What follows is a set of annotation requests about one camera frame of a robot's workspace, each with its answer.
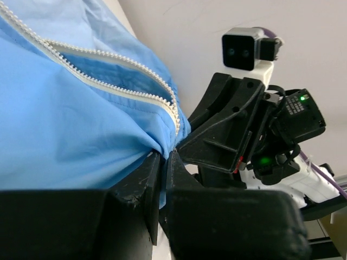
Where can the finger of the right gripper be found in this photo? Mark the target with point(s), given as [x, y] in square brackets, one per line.
[220, 90]
[217, 144]

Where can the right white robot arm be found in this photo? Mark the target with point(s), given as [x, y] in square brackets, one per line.
[281, 165]

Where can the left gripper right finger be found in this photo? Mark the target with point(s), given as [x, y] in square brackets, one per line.
[218, 223]

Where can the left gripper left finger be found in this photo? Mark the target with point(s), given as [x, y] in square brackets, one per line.
[117, 223]

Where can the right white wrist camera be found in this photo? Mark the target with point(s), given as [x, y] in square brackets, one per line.
[251, 52]

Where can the light blue hooded jacket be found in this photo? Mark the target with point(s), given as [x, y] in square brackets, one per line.
[83, 101]

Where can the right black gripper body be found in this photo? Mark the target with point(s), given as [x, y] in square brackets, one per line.
[267, 110]

